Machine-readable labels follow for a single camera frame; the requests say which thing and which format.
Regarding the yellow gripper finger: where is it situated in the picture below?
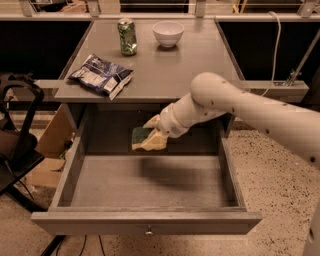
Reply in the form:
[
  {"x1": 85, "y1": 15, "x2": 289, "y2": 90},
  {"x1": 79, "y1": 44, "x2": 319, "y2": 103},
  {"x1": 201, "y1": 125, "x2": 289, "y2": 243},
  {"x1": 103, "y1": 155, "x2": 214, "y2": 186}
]
[
  {"x1": 139, "y1": 129, "x2": 168, "y2": 151},
  {"x1": 143, "y1": 114, "x2": 160, "y2": 129}
]

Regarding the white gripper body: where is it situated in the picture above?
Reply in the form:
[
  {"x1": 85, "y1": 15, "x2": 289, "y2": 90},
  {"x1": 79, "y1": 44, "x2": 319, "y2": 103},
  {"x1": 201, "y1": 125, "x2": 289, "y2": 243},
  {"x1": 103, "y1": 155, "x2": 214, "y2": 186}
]
[{"x1": 157, "y1": 103, "x2": 188, "y2": 138}]

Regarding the green and yellow sponge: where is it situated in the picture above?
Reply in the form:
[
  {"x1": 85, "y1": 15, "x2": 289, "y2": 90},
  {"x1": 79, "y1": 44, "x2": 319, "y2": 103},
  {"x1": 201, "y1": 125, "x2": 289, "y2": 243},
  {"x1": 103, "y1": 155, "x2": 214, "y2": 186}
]
[{"x1": 132, "y1": 127, "x2": 152, "y2": 150}]

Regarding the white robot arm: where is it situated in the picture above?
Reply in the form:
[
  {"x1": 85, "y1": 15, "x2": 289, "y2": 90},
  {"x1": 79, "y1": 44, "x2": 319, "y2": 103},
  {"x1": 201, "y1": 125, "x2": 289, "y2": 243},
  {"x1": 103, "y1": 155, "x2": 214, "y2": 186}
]
[{"x1": 132, "y1": 72, "x2": 320, "y2": 169}]

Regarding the grey cabinet counter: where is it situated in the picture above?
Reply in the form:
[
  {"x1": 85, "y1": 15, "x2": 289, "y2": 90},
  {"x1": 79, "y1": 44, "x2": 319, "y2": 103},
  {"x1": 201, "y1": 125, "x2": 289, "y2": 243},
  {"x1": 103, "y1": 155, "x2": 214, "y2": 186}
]
[{"x1": 55, "y1": 19, "x2": 244, "y2": 107}]

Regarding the grey open drawer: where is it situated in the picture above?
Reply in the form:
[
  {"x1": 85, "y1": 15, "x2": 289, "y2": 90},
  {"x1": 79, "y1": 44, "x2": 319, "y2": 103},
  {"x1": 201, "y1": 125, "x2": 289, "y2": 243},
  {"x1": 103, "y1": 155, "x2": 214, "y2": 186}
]
[{"x1": 32, "y1": 104, "x2": 262, "y2": 235}]

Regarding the round metal drawer knob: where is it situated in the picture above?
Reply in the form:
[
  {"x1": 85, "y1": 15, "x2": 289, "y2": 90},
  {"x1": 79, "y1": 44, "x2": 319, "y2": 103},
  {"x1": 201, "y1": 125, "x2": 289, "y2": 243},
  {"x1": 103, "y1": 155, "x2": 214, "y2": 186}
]
[{"x1": 144, "y1": 225, "x2": 154, "y2": 237}]

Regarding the blue and white chip bag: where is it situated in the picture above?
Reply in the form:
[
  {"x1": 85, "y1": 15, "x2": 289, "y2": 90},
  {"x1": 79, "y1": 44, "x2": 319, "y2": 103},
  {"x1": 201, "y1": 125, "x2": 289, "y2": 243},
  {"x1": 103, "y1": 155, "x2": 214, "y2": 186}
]
[{"x1": 68, "y1": 54, "x2": 133, "y2": 100}]

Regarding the white bowl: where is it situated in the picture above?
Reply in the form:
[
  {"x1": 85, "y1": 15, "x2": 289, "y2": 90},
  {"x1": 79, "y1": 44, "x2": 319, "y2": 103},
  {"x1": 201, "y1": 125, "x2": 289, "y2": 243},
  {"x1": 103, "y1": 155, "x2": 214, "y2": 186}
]
[{"x1": 152, "y1": 21, "x2": 184, "y2": 48}]

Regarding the green soda can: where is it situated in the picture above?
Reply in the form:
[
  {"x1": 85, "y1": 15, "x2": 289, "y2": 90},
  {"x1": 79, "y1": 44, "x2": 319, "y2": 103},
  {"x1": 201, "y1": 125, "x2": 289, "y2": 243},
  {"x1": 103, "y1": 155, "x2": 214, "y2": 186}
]
[{"x1": 117, "y1": 18, "x2": 137, "y2": 56}]

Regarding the cardboard box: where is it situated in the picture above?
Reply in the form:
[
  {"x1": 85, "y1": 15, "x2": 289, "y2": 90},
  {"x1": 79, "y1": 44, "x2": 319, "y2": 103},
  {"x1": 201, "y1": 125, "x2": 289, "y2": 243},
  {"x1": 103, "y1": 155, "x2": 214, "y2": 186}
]
[{"x1": 26, "y1": 105, "x2": 75, "y2": 188}]

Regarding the metal railing beam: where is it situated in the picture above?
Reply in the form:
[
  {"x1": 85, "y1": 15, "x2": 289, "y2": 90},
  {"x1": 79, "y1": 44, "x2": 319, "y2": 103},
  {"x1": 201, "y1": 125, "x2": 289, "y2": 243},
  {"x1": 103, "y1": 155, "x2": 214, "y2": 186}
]
[{"x1": 0, "y1": 12, "x2": 320, "y2": 22}]

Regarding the black chair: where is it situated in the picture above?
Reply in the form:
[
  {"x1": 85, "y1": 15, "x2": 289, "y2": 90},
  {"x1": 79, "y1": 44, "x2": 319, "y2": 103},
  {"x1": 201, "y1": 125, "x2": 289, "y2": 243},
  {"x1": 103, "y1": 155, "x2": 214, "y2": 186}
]
[{"x1": 0, "y1": 73, "x2": 44, "y2": 212}]

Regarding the white cable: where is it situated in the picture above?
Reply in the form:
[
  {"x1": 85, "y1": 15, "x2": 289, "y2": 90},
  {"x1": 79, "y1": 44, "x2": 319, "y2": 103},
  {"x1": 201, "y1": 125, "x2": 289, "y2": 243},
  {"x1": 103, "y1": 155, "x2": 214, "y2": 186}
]
[{"x1": 261, "y1": 11, "x2": 282, "y2": 98}]

